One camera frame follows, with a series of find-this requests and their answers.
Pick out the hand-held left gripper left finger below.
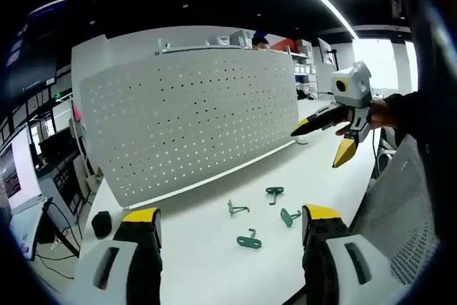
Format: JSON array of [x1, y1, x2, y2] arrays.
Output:
[[66, 207, 164, 305]]

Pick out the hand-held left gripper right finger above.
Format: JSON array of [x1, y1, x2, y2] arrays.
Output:
[[301, 204, 404, 305]]

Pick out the green hook assembly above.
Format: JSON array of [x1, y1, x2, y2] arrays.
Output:
[[236, 228, 263, 249], [265, 186, 286, 206], [280, 208, 303, 229], [227, 199, 251, 219]]

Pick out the grey perforated mounting plate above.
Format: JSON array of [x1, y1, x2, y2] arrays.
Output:
[[79, 47, 300, 209]]

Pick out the person's right hand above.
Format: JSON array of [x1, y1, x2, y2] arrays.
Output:
[[335, 99, 393, 136]]

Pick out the black round object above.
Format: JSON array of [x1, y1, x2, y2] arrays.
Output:
[[91, 211, 114, 239]]

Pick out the storage shelf with boxes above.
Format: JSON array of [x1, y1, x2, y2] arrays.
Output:
[[271, 37, 319, 99]]

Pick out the white mesh office chair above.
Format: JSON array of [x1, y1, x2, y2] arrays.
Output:
[[348, 135, 438, 286]]

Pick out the computer monitor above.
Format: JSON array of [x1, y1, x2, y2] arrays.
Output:
[[0, 125, 43, 213]]

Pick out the black cable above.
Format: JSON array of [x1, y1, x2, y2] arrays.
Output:
[[41, 200, 84, 259]]

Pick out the white partition wall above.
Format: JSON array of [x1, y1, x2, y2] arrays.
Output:
[[70, 25, 297, 120]]

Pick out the wall screen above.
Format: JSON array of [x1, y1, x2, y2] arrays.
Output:
[[6, 15, 72, 96]]

